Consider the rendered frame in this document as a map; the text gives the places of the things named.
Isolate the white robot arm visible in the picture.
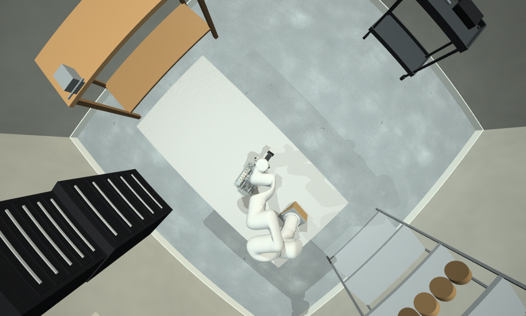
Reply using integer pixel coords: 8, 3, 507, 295
246, 147, 303, 262

